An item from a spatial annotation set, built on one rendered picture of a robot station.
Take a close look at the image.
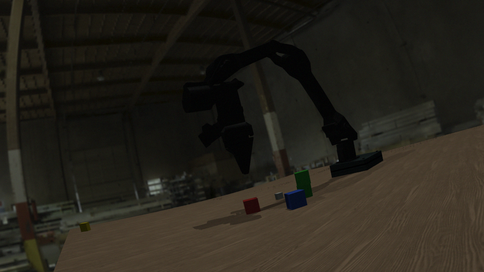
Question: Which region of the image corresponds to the red block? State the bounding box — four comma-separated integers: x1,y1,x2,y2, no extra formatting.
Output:
243,197,261,215

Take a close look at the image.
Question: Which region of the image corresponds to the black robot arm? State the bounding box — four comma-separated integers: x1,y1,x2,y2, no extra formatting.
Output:
182,40,360,164

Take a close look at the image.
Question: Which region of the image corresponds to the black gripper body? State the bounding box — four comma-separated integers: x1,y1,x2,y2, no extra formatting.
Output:
217,103,254,144

